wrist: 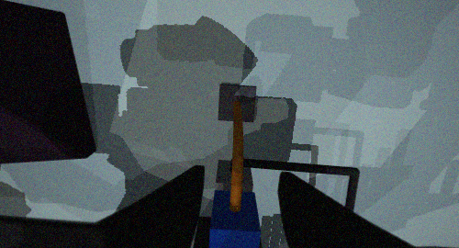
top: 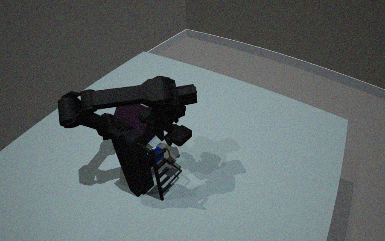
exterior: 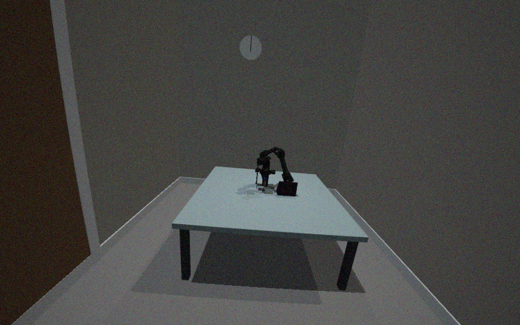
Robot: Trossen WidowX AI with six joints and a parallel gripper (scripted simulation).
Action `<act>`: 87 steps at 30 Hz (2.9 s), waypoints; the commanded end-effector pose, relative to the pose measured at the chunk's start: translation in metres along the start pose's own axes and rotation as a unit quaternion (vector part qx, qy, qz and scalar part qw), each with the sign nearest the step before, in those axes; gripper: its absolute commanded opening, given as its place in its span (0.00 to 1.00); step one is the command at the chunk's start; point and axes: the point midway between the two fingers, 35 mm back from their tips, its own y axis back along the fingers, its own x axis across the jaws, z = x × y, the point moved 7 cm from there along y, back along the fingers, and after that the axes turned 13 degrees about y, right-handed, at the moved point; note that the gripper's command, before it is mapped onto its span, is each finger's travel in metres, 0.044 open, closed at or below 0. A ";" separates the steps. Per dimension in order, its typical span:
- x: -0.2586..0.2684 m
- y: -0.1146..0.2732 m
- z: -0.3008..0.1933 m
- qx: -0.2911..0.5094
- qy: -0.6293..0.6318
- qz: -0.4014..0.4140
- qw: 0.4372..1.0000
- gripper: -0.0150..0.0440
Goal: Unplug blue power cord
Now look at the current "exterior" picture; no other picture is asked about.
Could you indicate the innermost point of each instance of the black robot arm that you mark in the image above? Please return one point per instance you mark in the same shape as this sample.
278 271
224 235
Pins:
265 160

